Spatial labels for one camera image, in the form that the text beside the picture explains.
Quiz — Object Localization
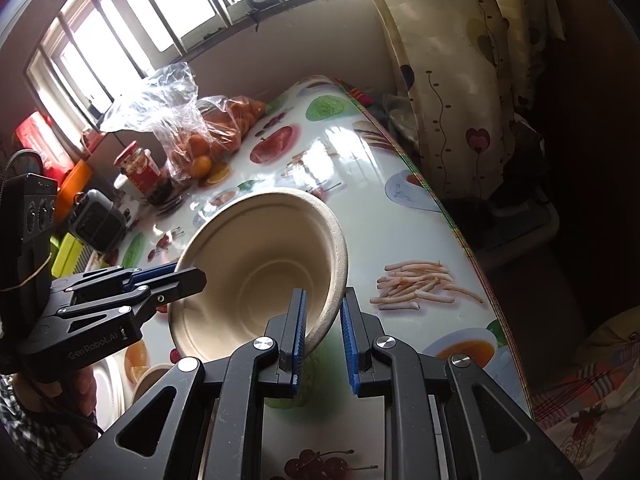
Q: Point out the large beige paper bowl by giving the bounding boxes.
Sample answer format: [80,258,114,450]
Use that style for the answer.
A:
[168,188,348,361]

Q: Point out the person's left hand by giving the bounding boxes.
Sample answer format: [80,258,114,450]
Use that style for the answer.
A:
[13,367,96,416]

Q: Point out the green yellow boxes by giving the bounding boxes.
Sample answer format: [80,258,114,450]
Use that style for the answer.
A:
[51,233,93,278]

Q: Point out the small black white heater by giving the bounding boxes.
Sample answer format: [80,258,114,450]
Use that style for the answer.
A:
[68,188,126,254]

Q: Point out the beige paper plate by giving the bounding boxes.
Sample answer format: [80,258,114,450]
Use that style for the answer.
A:
[132,363,172,403]

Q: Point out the white paper plate stack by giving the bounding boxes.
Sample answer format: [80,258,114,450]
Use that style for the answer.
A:
[92,354,128,431]

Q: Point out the white cup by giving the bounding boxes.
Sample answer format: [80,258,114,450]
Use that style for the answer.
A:
[114,174,136,196]

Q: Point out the orange box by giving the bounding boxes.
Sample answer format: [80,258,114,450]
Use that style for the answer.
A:
[53,160,93,224]

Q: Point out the red-lidded glass jar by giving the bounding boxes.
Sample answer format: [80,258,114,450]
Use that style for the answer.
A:
[114,141,174,207]

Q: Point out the patterned bedding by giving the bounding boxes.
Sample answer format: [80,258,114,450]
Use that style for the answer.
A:
[533,308,639,479]

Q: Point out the clear bag of oranges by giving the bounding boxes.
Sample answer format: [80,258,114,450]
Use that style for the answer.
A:
[101,62,266,181]

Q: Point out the red gift bag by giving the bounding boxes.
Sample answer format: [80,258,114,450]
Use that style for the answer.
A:
[15,112,74,185]

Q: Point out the fruit-print tablecloth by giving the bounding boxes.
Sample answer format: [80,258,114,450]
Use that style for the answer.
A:
[113,77,526,479]

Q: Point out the heart-patterned cream curtain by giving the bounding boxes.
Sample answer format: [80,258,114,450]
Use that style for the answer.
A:
[372,0,561,200]

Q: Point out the black window handle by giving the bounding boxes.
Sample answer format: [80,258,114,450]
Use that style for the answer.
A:
[245,0,279,30]

